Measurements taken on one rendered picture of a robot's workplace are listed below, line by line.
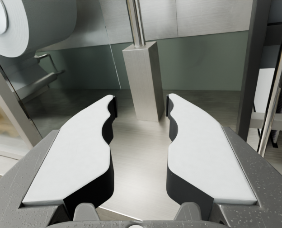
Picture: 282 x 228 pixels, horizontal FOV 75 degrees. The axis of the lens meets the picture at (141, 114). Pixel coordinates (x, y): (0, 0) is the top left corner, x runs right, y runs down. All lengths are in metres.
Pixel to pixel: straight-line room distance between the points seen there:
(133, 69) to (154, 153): 0.28
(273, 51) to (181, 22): 0.49
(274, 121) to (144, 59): 0.38
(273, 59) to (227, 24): 0.43
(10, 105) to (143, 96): 0.39
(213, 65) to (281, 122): 0.47
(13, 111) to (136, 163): 0.36
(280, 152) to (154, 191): 0.35
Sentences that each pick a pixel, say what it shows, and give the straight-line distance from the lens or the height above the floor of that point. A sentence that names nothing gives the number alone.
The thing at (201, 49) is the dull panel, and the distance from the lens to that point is 0.82.
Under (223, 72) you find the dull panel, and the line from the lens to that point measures 0.85.
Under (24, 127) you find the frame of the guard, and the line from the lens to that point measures 0.60.
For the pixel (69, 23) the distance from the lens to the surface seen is 0.76.
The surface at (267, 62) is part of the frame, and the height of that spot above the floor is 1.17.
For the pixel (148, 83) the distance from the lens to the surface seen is 0.62.
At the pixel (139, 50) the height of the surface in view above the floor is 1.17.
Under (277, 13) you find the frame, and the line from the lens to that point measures 0.37.
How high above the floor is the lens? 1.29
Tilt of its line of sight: 31 degrees down
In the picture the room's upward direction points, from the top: 11 degrees counter-clockwise
